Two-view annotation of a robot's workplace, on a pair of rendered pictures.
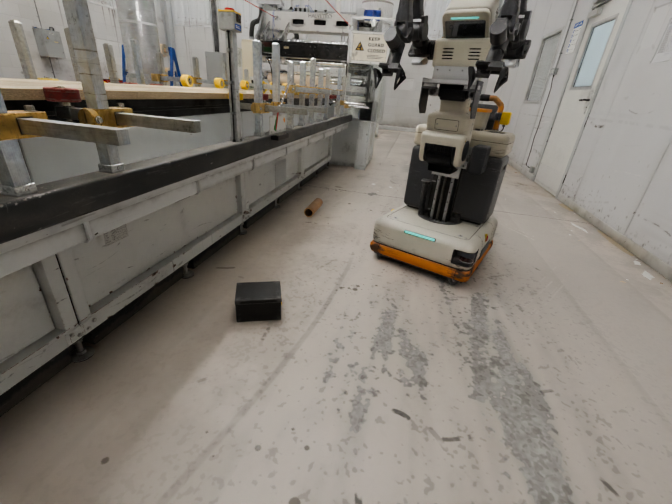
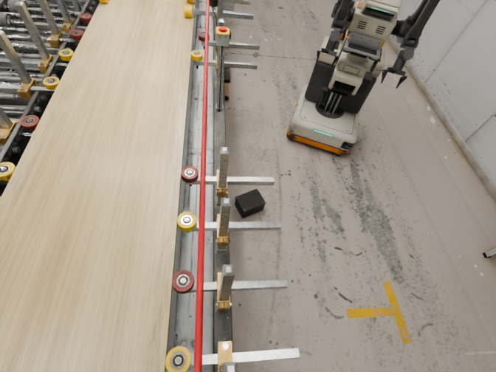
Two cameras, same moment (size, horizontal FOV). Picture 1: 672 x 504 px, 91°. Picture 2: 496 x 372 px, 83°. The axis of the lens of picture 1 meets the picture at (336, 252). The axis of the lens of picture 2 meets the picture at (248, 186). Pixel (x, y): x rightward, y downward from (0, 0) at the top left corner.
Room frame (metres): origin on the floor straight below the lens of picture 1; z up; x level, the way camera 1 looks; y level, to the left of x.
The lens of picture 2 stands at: (0.19, 0.86, 1.97)
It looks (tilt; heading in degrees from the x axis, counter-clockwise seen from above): 55 degrees down; 336
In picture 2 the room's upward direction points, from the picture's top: 12 degrees clockwise
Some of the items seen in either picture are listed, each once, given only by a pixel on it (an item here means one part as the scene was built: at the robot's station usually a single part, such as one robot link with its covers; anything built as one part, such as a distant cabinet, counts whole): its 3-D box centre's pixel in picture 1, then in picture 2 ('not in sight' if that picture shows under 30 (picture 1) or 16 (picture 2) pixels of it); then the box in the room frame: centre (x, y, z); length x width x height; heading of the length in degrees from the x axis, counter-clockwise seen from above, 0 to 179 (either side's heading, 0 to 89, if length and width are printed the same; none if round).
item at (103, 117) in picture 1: (107, 117); (221, 183); (0.96, 0.66, 0.84); 0.14 x 0.06 x 0.05; 169
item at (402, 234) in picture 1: (435, 234); (325, 118); (2.03, -0.65, 0.16); 0.67 x 0.64 x 0.25; 147
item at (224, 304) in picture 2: not in sight; (223, 291); (0.47, 0.75, 0.81); 0.14 x 0.06 x 0.05; 169
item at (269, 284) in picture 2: not in sight; (234, 286); (0.47, 0.70, 0.80); 0.43 x 0.03 x 0.04; 79
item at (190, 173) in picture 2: (66, 108); (190, 178); (1.00, 0.81, 0.85); 0.08 x 0.08 x 0.11
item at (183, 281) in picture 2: not in sight; (184, 284); (0.51, 0.90, 0.85); 0.08 x 0.08 x 0.11
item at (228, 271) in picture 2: not in sight; (224, 290); (0.44, 0.75, 0.90); 0.04 x 0.04 x 0.48; 79
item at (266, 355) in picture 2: not in sight; (238, 357); (0.23, 0.75, 0.83); 0.43 x 0.03 x 0.04; 79
